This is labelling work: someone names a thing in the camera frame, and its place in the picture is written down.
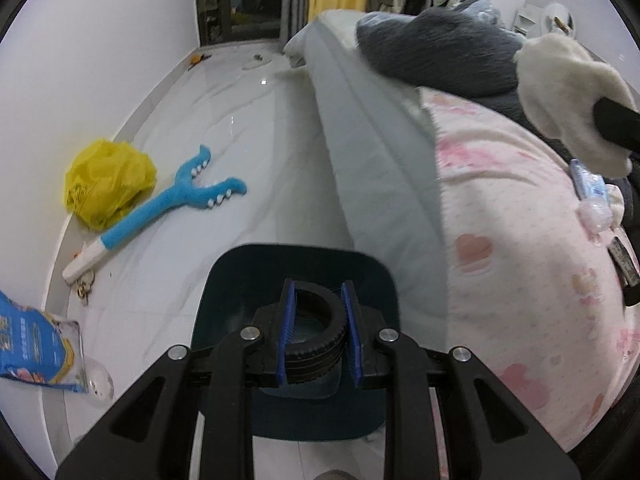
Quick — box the black ribbed roll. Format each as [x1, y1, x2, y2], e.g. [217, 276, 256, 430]
[285, 281, 347, 385]

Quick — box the blue white tissue pack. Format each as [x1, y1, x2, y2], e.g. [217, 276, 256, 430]
[570, 159, 610, 206]

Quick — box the white tissue ball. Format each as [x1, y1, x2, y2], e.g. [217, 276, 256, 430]
[514, 34, 638, 179]

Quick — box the clear plastic wrapper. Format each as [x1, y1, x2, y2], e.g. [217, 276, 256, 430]
[577, 196, 613, 234]

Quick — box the black Face tissue pack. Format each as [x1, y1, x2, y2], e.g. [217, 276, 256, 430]
[608, 236, 640, 307]

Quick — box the dark teal trash bin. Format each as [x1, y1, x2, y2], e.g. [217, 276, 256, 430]
[188, 242, 402, 442]

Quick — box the round white vanity mirror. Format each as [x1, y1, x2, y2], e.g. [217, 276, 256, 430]
[539, 2, 576, 38]

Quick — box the white dressing table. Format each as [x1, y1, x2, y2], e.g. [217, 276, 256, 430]
[512, 3, 542, 38]

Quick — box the blue plush slingshot toy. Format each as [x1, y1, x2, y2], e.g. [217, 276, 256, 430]
[62, 144, 247, 285]

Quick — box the blue white patterned duvet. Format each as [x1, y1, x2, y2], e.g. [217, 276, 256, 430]
[358, 0, 514, 36]

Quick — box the dark grey fleece blanket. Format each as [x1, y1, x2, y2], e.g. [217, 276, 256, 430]
[356, 9, 540, 136]

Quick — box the pink cartoon bed sheet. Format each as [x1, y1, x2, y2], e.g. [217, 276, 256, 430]
[421, 89, 639, 448]

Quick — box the grey bed mattress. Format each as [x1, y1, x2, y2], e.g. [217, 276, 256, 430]
[284, 10, 448, 350]

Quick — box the yellow plastic bag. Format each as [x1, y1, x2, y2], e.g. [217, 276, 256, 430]
[63, 139, 156, 232]

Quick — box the blue snack bag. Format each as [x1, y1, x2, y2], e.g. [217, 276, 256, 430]
[1, 296, 114, 403]

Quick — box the white flat item on floor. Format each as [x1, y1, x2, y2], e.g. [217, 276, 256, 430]
[242, 53, 272, 72]

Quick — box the orange item on floor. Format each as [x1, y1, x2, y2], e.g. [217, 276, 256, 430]
[189, 53, 210, 70]

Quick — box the small keychain on floor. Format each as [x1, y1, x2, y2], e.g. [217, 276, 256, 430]
[75, 270, 96, 307]

